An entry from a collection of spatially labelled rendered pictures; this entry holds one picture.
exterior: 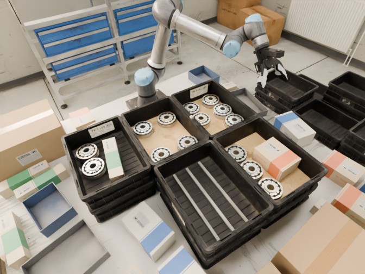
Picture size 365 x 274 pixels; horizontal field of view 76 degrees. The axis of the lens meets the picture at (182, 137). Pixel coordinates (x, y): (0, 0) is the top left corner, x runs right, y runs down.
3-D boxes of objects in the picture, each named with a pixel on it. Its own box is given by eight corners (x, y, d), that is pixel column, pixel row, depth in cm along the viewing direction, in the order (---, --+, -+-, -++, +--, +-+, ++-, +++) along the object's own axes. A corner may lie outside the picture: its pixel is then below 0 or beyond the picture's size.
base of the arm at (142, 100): (133, 103, 158) (130, 90, 151) (152, 95, 164) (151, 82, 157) (144, 113, 148) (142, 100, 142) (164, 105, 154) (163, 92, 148)
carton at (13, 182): (5, 199, 116) (-2, 193, 112) (2, 191, 119) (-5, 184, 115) (54, 173, 126) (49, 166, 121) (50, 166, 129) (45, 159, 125)
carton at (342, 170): (359, 178, 117) (367, 168, 111) (347, 191, 112) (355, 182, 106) (328, 158, 125) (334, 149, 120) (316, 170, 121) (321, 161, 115)
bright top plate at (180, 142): (174, 139, 118) (174, 138, 118) (192, 133, 121) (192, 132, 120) (182, 153, 112) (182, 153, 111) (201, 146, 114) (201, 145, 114)
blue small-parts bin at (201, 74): (188, 79, 184) (187, 70, 179) (202, 72, 189) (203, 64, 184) (203, 91, 172) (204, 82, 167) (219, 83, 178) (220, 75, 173)
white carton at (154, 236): (176, 240, 99) (174, 232, 93) (154, 262, 93) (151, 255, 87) (146, 210, 109) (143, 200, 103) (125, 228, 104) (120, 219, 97)
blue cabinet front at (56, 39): (58, 81, 259) (32, 29, 219) (118, 61, 285) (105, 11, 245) (58, 82, 258) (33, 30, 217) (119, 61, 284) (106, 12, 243)
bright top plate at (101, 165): (81, 162, 110) (80, 162, 110) (102, 155, 113) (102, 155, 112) (83, 179, 104) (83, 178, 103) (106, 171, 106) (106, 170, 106)
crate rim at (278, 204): (210, 142, 109) (211, 138, 108) (258, 118, 119) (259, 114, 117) (274, 210, 85) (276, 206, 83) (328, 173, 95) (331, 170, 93)
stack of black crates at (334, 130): (280, 140, 210) (291, 111, 185) (302, 126, 221) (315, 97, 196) (321, 170, 186) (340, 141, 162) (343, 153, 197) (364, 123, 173)
